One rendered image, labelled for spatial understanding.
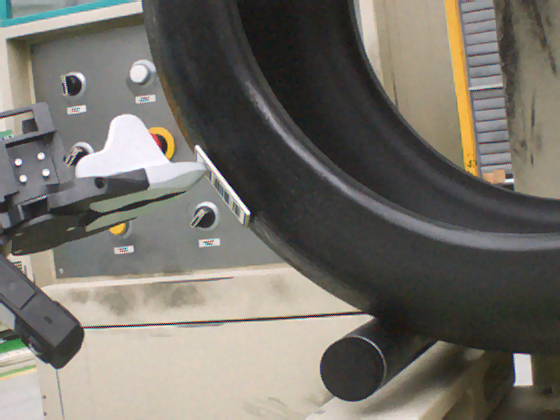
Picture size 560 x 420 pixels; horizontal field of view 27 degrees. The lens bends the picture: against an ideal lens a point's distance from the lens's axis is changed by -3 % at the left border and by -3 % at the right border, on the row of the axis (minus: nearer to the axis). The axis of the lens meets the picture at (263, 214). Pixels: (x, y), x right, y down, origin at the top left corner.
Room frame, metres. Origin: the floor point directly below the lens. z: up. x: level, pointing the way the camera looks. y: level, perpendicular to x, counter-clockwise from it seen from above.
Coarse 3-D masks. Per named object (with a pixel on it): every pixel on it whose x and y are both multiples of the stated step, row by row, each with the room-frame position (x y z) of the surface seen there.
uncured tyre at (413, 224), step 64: (192, 0) 0.81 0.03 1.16; (256, 0) 1.05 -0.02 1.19; (320, 0) 1.06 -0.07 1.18; (192, 64) 0.82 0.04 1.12; (256, 64) 0.82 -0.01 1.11; (320, 64) 1.07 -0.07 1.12; (192, 128) 0.84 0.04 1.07; (256, 128) 0.80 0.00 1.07; (320, 128) 1.05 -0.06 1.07; (384, 128) 1.05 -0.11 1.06; (256, 192) 0.80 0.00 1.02; (320, 192) 0.78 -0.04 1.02; (384, 192) 1.04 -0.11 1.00; (448, 192) 1.03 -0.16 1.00; (512, 192) 1.02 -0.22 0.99; (320, 256) 0.79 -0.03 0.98; (384, 256) 0.77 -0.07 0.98; (448, 256) 0.75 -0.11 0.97; (512, 256) 0.73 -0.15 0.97; (384, 320) 0.81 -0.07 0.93; (448, 320) 0.77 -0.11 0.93; (512, 320) 0.75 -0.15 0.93
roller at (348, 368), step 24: (360, 336) 0.79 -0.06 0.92; (384, 336) 0.81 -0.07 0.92; (408, 336) 0.85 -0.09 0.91; (336, 360) 0.78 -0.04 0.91; (360, 360) 0.78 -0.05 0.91; (384, 360) 0.78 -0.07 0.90; (408, 360) 0.84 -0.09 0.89; (336, 384) 0.79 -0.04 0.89; (360, 384) 0.78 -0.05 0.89; (384, 384) 0.80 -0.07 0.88
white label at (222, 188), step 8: (200, 152) 0.82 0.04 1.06; (200, 160) 0.83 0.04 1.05; (208, 160) 0.82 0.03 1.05; (208, 168) 0.82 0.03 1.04; (208, 176) 0.84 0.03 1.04; (216, 176) 0.81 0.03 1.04; (216, 184) 0.83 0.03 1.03; (224, 184) 0.81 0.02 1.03; (216, 192) 0.85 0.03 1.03; (224, 192) 0.82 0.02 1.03; (232, 192) 0.81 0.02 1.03; (224, 200) 0.84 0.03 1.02; (232, 200) 0.82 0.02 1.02; (240, 200) 0.81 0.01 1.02; (232, 208) 0.84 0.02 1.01; (240, 208) 0.81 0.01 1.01; (240, 216) 0.83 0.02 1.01; (248, 216) 0.81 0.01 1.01
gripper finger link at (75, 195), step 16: (96, 176) 0.76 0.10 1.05; (112, 176) 0.78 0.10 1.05; (128, 176) 0.78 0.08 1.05; (144, 176) 0.78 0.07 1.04; (64, 192) 0.75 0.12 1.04; (80, 192) 0.76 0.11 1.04; (96, 192) 0.76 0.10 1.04; (112, 192) 0.76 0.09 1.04; (128, 192) 0.77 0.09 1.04; (32, 208) 0.77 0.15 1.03; (48, 208) 0.76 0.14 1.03; (64, 208) 0.76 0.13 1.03; (80, 208) 0.77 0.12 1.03
